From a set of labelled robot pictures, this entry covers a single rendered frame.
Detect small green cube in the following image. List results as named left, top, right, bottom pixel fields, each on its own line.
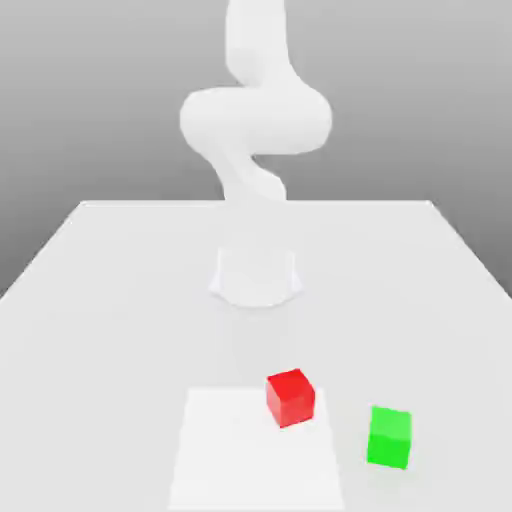
left=366, top=404, right=413, bottom=471

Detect small red cube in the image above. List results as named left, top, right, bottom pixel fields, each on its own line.
left=265, top=367, right=317, bottom=429

